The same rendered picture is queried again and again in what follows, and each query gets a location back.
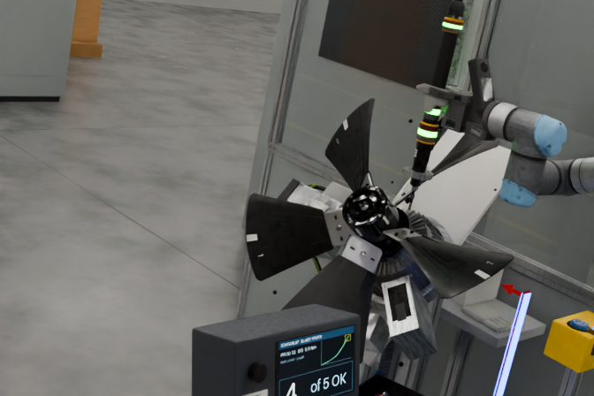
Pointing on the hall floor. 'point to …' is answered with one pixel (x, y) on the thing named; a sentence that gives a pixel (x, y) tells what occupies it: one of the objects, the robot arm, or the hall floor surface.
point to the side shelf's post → (457, 363)
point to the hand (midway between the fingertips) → (428, 85)
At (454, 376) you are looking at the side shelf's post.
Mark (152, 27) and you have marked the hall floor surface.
